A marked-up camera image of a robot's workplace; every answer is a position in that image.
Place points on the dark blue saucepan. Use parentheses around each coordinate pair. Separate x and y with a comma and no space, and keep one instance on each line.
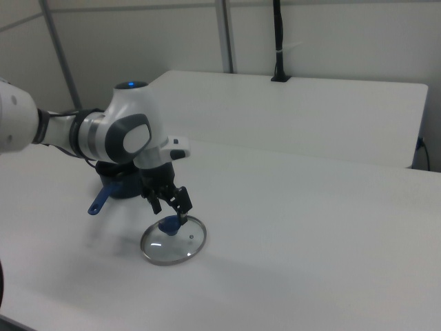
(119,184)

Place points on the glass lid with blue knob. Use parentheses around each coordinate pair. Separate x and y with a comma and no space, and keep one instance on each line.
(174,243)

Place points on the grey wall frame post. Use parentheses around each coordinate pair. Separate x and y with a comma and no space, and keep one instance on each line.
(227,36)

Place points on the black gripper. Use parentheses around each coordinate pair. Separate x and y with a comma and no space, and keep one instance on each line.
(159,176)

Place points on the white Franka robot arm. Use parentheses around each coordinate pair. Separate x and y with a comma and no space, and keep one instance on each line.
(100,129)

